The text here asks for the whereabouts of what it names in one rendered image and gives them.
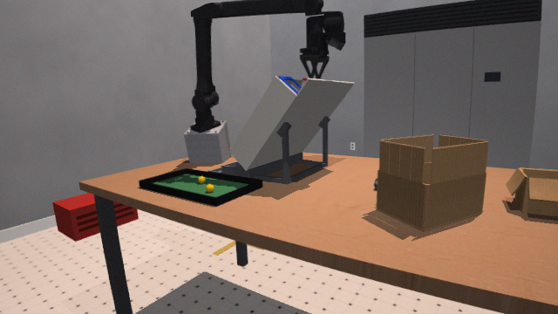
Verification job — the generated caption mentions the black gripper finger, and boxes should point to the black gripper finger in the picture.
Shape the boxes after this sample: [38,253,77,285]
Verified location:
[300,55,320,79]
[315,58,329,79]

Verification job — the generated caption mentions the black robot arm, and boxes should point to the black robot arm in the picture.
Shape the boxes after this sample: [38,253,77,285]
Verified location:
[190,0,345,133]

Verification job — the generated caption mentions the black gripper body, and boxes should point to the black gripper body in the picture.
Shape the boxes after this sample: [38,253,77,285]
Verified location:
[300,31,329,58]

